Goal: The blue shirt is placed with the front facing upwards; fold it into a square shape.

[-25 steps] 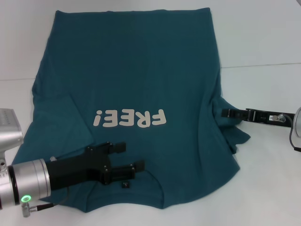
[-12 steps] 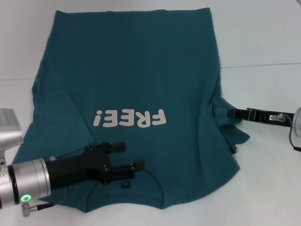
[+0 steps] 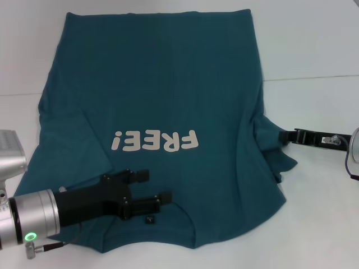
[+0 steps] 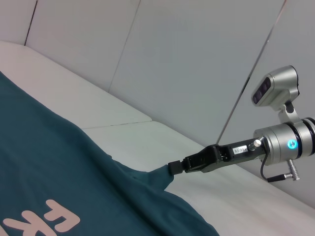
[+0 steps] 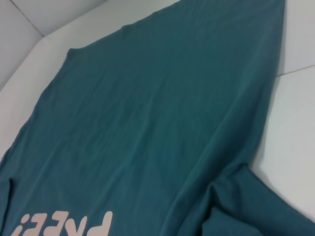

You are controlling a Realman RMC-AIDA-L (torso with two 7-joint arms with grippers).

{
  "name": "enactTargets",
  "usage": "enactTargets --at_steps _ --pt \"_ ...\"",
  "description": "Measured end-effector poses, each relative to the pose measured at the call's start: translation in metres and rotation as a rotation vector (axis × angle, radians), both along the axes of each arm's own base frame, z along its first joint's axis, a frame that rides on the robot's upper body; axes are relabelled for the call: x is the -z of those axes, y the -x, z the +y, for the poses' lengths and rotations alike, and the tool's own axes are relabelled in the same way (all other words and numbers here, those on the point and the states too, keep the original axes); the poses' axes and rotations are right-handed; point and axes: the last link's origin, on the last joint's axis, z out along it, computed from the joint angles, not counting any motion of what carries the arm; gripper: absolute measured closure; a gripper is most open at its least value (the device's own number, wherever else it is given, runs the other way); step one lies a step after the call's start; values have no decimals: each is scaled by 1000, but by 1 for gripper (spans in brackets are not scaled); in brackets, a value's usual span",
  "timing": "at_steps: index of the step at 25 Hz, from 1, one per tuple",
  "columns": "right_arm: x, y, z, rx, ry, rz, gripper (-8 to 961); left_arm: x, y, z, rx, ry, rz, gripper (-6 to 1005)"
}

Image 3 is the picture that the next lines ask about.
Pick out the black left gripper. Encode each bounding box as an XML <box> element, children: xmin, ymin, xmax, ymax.
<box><xmin>52</xmin><ymin>169</ymin><xmax>173</xmax><ymax>228</ymax></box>

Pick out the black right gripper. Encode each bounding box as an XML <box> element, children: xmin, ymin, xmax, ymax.
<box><xmin>279</xmin><ymin>128</ymin><xmax>353</xmax><ymax>149</ymax></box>

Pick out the teal t-shirt with FREE print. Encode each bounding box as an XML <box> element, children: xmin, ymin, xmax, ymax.
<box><xmin>12</xmin><ymin>10</ymin><xmax>300</xmax><ymax>252</ymax></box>

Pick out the left gripper cable with plug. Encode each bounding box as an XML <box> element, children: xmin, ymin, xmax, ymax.
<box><xmin>26</xmin><ymin>187</ymin><xmax>84</xmax><ymax>253</ymax></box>

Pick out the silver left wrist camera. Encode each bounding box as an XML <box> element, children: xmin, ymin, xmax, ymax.
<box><xmin>0</xmin><ymin>129</ymin><xmax>29</xmax><ymax>215</ymax></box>

